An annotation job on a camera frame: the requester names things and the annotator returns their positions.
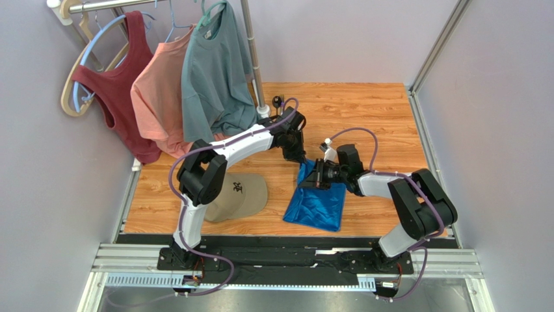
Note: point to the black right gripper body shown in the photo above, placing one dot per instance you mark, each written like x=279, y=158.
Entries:
x=318, y=176

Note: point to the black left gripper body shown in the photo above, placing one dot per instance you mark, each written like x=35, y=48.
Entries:
x=292, y=149

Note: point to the blue cloth napkin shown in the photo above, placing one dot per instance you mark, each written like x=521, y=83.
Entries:
x=316, y=208

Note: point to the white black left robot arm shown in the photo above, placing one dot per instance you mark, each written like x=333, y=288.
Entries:
x=201, y=171

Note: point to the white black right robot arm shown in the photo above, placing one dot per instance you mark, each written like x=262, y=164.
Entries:
x=422, y=206

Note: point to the white clothes rack foot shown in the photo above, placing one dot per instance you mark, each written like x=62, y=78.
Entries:
x=263, y=111

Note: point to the black spoon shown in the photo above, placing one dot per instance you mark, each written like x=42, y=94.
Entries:
x=277, y=103

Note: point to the beige baseball cap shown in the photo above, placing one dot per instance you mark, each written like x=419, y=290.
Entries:
x=242, y=195

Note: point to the teal t-shirt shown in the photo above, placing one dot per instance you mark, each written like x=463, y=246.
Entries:
x=216, y=73

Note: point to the pink t-shirt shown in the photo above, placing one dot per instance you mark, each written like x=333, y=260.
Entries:
x=156, y=97

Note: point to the teal clothes hanger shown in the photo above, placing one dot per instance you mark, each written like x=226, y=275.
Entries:
x=206, y=12

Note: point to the maroon tank top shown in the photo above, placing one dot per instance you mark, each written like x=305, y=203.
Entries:
x=112, y=90

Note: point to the wooden clothes hanger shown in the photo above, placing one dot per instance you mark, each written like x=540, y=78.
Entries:
x=70, y=101

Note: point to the metal clothes rack pole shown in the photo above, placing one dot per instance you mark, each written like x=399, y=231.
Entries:
x=74, y=14

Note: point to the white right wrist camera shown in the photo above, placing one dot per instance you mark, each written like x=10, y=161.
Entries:
x=329, y=153

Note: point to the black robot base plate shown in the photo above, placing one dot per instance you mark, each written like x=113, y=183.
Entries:
x=356, y=261

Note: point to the aluminium frame rail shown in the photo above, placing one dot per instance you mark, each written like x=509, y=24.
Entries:
x=134, y=265

